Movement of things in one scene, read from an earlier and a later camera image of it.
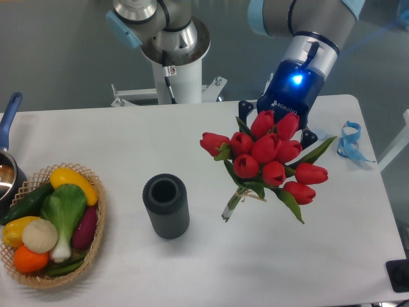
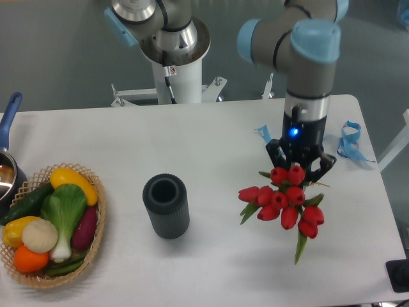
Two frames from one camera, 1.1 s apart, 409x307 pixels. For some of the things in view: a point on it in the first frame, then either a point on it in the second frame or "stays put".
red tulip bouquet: [267, 157] to [285, 197]
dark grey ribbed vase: [165, 200] stays put
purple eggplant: [84, 233] stays put
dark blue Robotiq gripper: [294, 87] to [301, 140]
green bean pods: [64, 268] stays put
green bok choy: [64, 205] stays put
